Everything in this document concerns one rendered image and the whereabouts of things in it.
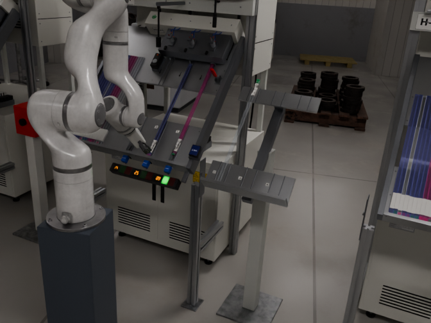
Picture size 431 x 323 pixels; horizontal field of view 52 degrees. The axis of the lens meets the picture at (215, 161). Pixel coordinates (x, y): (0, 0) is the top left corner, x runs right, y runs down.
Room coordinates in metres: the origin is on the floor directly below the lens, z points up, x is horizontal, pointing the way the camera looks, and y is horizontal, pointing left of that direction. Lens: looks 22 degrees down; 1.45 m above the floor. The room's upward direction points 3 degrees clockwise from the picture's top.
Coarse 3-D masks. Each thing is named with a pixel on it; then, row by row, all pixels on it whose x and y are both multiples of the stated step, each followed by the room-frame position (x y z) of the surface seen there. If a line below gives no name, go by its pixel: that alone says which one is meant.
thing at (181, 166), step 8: (88, 144) 1.91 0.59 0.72; (96, 144) 1.88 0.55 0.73; (104, 152) 1.92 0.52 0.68; (112, 152) 1.87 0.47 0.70; (120, 152) 1.84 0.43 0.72; (128, 152) 1.81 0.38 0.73; (136, 160) 1.85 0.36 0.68; (152, 160) 1.77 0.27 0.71; (160, 160) 1.74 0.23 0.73; (168, 160) 1.73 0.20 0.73; (176, 168) 1.74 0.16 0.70; (184, 168) 1.71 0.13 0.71
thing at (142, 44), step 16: (128, 32) 2.40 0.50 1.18; (144, 32) 2.37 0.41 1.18; (128, 48) 2.31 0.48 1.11; (144, 48) 2.28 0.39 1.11; (144, 64) 2.20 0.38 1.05; (176, 64) 2.15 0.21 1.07; (192, 64) 2.12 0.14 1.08; (208, 64) 2.10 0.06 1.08; (224, 64) 2.08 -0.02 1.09; (144, 80) 2.12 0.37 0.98; (160, 80) 2.10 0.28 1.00; (176, 80) 2.08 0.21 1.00; (192, 80) 2.05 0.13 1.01; (208, 80) 2.03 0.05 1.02
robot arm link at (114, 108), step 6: (108, 96) 1.57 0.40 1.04; (114, 96) 1.57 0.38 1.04; (108, 102) 1.55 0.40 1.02; (114, 102) 1.54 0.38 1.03; (120, 102) 1.57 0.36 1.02; (108, 108) 1.53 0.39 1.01; (114, 108) 1.53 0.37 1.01; (120, 108) 1.55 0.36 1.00; (108, 114) 1.52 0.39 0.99; (114, 114) 1.53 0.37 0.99; (120, 114) 1.54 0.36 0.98; (108, 120) 1.55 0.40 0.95; (114, 120) 1.54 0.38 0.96; (120, 120) 1.54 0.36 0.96; (114, 126) 1.58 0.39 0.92; (120, 126) 1.57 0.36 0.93
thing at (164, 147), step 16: (112, 128) 1.96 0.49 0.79; (144, 128) 1.91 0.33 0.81; (176, 128) 1.87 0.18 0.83; (192, 128) 1.85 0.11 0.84; (112, 144) 1.89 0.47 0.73; (128, 144) 1.86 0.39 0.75; (144, 144) 1.85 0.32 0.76; (160, 144) 1.83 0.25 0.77; (192, 144) 1.79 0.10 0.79; (176, 160) 1.75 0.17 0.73
